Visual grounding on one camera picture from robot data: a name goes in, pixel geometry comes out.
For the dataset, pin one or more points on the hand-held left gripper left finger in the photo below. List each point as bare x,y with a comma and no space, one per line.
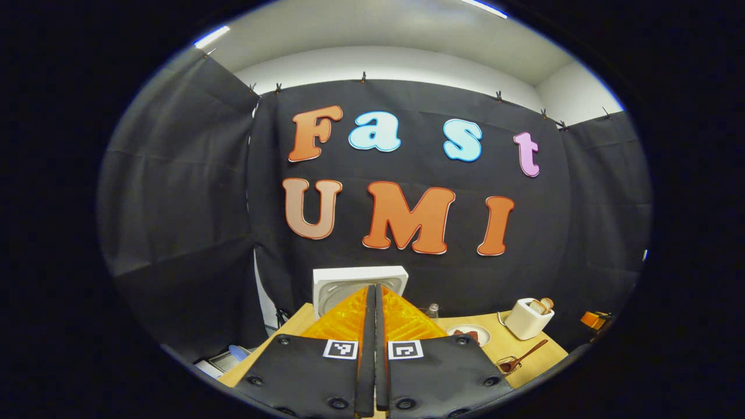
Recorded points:
302,372

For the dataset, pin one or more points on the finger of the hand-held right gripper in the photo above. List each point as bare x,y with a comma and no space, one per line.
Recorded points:
591,320

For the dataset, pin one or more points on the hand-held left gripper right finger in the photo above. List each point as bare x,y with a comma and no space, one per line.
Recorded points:
442,372

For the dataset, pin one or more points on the clear chopstick holder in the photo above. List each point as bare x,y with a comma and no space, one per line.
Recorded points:
508,368

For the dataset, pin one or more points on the brown wooden spoon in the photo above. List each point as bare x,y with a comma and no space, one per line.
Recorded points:
527,355

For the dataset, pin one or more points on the white rice cooker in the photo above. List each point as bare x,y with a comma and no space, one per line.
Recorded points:
349,279

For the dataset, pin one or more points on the white round plate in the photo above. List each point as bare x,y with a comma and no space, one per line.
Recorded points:
468,343

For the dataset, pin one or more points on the toasted bread slice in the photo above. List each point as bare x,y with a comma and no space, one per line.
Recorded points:
547,303
536,307

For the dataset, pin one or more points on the clear plastic water bottle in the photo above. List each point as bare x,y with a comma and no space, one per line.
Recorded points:
433,312

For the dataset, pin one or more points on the light blue object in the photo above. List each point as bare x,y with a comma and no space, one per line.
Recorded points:
240,351

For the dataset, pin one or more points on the white toaster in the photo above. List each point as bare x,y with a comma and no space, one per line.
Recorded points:
524,326

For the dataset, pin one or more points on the white grey device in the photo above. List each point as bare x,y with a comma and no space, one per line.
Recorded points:
215,365

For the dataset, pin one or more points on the black backdrop cloth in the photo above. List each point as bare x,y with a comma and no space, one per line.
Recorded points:
186,203

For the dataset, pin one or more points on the row of black clips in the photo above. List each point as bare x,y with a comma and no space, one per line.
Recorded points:
364,77

